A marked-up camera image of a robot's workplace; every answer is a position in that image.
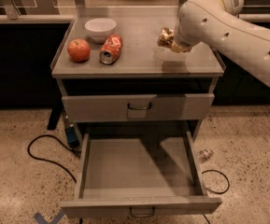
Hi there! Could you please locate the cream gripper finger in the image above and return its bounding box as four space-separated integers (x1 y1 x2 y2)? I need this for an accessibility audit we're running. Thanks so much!
171 42 192 53

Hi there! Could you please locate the orange gold can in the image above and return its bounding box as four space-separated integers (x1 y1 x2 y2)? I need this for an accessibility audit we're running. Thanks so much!
157 27 174 48

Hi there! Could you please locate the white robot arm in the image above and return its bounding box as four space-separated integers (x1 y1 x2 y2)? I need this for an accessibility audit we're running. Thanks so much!
172 0 270 88

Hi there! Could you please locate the closed top drawer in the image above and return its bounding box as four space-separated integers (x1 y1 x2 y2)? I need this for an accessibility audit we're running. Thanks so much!
62 93 214 122

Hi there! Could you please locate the red soda can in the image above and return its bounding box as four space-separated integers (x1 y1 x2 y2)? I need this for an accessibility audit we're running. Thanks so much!
99 34 123 64

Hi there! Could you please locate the grey drawer cabinet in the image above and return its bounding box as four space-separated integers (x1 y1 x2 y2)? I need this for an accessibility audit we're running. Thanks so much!
52 7 224 134

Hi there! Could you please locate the open middle drawer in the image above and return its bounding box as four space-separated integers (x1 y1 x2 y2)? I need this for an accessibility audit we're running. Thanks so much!
62 132 221 218

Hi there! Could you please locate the white bowl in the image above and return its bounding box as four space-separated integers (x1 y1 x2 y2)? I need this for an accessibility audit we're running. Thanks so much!
85 18 117 43

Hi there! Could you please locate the red apple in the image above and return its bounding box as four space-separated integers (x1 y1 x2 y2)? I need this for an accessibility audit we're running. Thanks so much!
67 39 91 63

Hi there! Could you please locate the clear plastic bottle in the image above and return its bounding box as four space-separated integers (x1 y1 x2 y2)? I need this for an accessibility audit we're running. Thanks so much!
198 149 214 162

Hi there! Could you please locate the blue power box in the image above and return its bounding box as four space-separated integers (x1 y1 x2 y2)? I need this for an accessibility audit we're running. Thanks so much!
64 126 79 148

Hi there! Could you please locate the black top drawer handle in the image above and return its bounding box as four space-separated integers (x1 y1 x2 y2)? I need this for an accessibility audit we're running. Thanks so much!
127 103 152 111

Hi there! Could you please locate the black drawer handle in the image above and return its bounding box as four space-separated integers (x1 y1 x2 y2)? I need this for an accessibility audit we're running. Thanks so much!
127 103 152 111
129 207 155 218

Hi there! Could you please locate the black floor cable right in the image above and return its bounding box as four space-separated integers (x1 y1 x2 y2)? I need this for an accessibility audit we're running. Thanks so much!
201 169 231 195

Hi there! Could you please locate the black floor cable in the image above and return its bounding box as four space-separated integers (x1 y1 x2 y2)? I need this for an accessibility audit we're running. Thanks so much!
27 134 82 184
201 169 231 195

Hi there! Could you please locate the black floor cable left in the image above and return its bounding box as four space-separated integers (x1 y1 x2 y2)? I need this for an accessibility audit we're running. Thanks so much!
27 134 82 184

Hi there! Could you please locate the black middle drawer handle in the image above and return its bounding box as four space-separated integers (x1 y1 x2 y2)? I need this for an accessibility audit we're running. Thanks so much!
129 207 155 218

